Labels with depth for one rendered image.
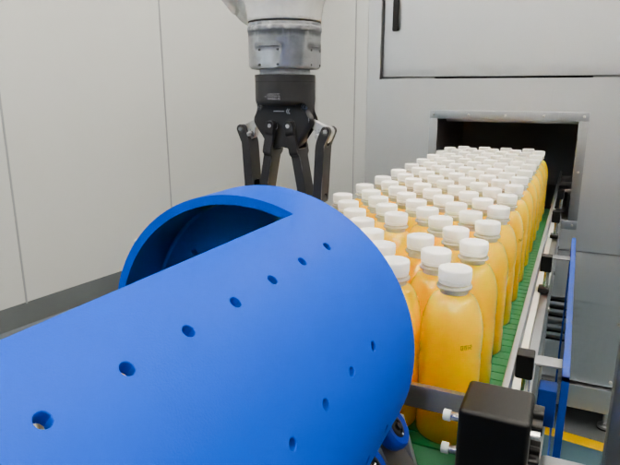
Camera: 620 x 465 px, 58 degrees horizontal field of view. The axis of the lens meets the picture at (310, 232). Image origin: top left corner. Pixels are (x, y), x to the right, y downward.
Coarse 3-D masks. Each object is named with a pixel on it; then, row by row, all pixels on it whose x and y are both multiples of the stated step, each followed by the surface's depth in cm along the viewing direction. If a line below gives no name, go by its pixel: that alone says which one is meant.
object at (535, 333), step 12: (552, 228) 175; (552, 240) 163; (552, 252) 151; (552, 264) 140; (540, 276) 130; (552, 276) 147; (540, 300) 116; (540, 312) 110; (528, 324) 104; (540, 324) 104; (528, 336) 99; (540, 336) 99; (528, 348) 94; (540, 348) 105; (540, 372) 198; (516, 384) 83
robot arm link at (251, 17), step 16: (256, 0) 64; (272, 0) 64; (288, 0) 64; (304, 0) 64; (320, 0) 66; (256, 16) 65; (272, 16) 64; (288, 16) 64; (304, 16) 65; (320, 16) 67
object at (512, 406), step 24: (480, 384) 62; (480, 408) 58; (504, 408) 58; (528, 408) 58; (480, 432) 57; (504, 432) 56; (528, 432) 55; (456, 456) 59; (480, 456) 58; (504, 456) 57; (528, 456) 58
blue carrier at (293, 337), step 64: (256, 192) 48; (128, 256) 53; (192, 256) 56; (256, 256) 36; (320, 256) 41; (64, 320) 24; (128, 320) 26; (192, 320) 28; (256, 320) 31; (320, 320) 36; (384, 320) 43; (0, 384) 20; (64, 384) 22; (128, 384) 23; (192, 384) 26; (256, 384) 29; (320, 384) 33; (384, 384) 41; (0, 448) 19; (64, 448) 20; (128, 448) 22; (192, 448) 24; (256, 448) 27; (320, 448) 31
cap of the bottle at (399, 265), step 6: (390, 258) 70; (396, 258) 70; (402, 258) 70; (408, 258) 70; (390, 264) 68; (396, 264) 67; (402, 264) 68; (408, 264) 68; (396, 270) 68; (402, 270) 68; (408, 270) 68; (396, 276) 68; (402, 276) 68
